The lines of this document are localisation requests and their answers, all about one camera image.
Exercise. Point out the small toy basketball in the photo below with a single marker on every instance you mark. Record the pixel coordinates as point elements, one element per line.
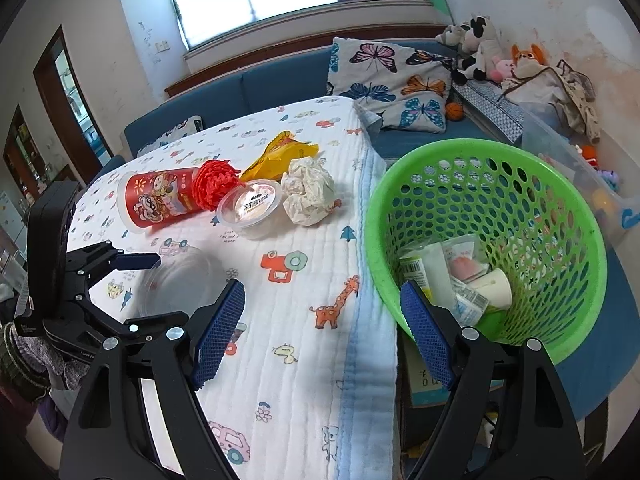
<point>454,111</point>

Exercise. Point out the white paper cup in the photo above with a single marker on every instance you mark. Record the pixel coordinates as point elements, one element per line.
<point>495,287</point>

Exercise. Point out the red foam net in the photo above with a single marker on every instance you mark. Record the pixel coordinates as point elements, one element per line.
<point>215,185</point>

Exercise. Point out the white light switch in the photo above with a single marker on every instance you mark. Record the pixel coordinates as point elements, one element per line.
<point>161,45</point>

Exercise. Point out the yellow snack bag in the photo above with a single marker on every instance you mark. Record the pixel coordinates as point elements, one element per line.
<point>280,157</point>

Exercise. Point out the green plastic basket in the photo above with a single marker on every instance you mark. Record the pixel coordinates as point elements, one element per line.
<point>400,185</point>

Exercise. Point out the blue patterned cushion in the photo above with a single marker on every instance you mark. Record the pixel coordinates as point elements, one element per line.
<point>490,107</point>

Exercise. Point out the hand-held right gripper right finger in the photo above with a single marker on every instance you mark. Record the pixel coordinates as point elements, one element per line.
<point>425,330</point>

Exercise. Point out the clear pudding cup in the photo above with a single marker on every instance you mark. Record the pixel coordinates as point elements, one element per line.
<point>250,210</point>

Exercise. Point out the orange fox plush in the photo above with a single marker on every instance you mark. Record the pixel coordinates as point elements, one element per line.
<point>529,60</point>

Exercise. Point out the person's left forearm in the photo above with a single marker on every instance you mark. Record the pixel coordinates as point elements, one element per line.
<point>30,365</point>

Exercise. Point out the clear storage bin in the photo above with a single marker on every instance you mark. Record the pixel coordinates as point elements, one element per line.
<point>550,140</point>

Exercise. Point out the clear bag with pink contents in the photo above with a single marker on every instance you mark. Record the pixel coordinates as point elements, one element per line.
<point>465,265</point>

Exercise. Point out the brown wooden ledge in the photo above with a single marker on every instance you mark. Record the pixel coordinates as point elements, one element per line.
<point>225,67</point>

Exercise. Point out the brown wooden cabinet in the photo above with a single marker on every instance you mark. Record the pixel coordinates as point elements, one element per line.
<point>15,150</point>

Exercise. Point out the red paper cup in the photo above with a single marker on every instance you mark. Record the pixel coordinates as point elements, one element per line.
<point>155,200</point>

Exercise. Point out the clear plastic lid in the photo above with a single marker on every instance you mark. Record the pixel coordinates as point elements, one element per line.
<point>175,285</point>

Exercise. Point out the white paper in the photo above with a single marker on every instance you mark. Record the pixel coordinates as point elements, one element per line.
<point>307,192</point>

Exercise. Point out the blue sofa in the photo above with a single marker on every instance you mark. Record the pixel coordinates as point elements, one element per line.
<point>280,85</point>

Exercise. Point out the beige cloth bag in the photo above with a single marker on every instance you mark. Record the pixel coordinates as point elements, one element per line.
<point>575,95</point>

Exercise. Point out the milk carton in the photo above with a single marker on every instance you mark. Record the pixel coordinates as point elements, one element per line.
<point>437,270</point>

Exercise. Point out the brown door frame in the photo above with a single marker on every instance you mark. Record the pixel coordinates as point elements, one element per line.
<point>47,95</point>

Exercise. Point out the pink pig plush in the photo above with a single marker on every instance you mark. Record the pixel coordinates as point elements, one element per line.
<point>501,70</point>

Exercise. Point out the small butterfly pillow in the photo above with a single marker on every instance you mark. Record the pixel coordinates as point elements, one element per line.
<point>170,135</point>

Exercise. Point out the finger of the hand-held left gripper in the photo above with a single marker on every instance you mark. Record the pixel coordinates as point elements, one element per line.
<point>150,321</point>
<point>137,261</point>

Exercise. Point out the black and white cow plush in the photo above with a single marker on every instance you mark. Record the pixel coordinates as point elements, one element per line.
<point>480,45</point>

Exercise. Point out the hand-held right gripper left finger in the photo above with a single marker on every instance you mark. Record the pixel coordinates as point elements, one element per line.
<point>220,330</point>

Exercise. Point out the grey raccoon plush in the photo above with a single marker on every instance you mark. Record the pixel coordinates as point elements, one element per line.
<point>452,34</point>

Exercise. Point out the large butterfly pillow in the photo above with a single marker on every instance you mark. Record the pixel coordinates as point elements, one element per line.
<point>380,80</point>

